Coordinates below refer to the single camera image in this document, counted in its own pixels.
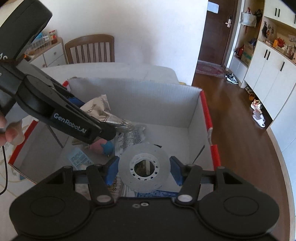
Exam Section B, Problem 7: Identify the pink blue toy figure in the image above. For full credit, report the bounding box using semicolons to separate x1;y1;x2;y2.
89;138;114;156

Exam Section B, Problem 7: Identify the white printed sachet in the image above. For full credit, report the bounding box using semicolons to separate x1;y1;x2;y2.
114;126;146;157

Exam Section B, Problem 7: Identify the silver foil bag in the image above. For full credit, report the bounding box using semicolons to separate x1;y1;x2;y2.
80;94;146;133

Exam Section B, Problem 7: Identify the light blue small carton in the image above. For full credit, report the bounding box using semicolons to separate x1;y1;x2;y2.
137;190;178;198

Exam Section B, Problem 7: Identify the blue wet wipe packet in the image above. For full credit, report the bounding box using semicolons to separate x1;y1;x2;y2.
67;148;94;170

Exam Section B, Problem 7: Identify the white tape roll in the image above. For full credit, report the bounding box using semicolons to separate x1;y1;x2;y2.
118;143;171;193

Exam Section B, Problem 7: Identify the left hand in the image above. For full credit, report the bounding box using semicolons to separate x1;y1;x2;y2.
0;120;25;146

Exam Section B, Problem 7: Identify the white sideboard cabinet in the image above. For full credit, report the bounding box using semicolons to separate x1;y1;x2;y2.
29;37;67;69

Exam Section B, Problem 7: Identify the red cardboard shoe box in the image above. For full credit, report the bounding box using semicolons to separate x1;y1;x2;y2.
1;78;214;196

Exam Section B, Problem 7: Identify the wooden dining chair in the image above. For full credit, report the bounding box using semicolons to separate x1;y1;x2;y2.
65;34;115;64

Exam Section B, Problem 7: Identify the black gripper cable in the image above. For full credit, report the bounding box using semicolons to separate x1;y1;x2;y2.
0;146;9;195

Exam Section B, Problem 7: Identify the white wall cabinet unit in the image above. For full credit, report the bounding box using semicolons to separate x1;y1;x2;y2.
228;1;295;119

